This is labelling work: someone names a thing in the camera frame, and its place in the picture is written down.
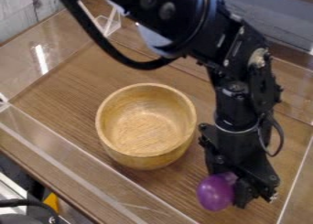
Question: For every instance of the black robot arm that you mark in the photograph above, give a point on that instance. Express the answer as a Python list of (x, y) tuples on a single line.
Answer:
[(201, 29)]

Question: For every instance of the clear acrylic tray wall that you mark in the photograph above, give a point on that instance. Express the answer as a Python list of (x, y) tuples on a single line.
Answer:
[(47, 135)]

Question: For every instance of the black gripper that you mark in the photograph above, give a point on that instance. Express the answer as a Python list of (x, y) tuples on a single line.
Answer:
[(237, 152)]

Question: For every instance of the yellow black machine base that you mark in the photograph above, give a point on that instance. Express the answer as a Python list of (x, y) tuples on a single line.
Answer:
[(26, 209)]

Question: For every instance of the brown wooden bowl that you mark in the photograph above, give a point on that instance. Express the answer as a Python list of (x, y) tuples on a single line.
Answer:
[(145, 123)]

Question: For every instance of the purple toy eggplant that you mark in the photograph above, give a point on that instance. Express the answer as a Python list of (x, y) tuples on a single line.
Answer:
[(216, 191)]

